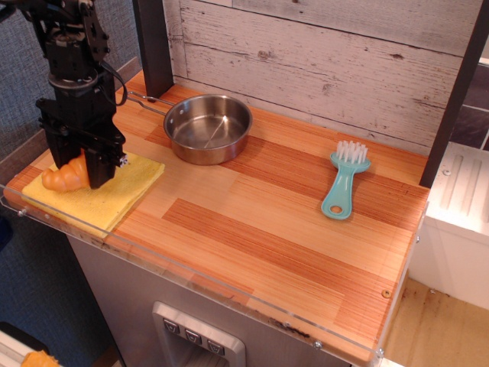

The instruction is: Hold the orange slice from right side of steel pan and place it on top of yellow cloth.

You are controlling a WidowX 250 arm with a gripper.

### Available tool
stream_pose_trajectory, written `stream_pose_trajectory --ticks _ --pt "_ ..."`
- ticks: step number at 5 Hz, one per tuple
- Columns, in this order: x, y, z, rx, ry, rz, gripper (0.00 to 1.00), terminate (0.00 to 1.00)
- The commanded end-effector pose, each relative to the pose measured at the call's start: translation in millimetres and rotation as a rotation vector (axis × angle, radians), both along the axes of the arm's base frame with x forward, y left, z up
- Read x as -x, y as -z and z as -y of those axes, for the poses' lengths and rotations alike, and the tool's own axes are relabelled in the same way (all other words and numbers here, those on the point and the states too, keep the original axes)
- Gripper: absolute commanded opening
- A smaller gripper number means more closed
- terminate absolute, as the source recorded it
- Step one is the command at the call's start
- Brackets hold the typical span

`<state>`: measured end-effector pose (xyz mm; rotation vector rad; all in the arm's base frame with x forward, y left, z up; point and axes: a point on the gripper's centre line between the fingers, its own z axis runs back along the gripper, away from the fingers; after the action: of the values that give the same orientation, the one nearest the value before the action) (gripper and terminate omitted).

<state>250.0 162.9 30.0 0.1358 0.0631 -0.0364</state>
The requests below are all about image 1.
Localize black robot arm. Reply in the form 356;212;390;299
1;1;128;189

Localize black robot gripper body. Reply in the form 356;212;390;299
36;78;127;167

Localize orange object bottom left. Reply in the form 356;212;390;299
20;351;60;367

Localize dark shelf post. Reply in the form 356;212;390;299
419;0;488;188
132;0;174;97

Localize dark left shelf post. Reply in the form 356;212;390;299
132;0;174;97

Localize orange plastic croissant toy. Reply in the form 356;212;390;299
41;151;90;193

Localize dark right shelf post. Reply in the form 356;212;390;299
419;0;488;188

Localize silver dispenser button panel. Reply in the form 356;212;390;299
152;301;246;366

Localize yellow folded cloth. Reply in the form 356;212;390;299
22;153;165;239

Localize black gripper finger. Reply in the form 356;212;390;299
46;128;83;168
84;148;116;189

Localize clear acrylic edge guard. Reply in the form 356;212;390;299
5;175;428;366

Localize steel pan with handle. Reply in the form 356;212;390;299
127;92;254;165

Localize teal brush white bristles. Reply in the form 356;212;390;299
321;141;371;220

